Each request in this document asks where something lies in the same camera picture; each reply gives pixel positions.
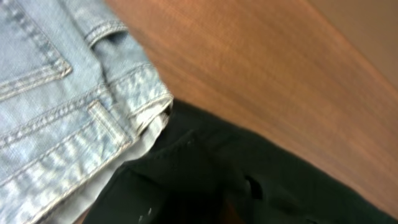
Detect black shorts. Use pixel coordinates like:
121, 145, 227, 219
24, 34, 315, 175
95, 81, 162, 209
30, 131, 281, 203
85, 100, 394, 224

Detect folded light blue denim shorts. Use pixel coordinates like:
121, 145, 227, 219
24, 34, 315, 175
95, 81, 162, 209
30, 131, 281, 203
1, 0, 173, 223

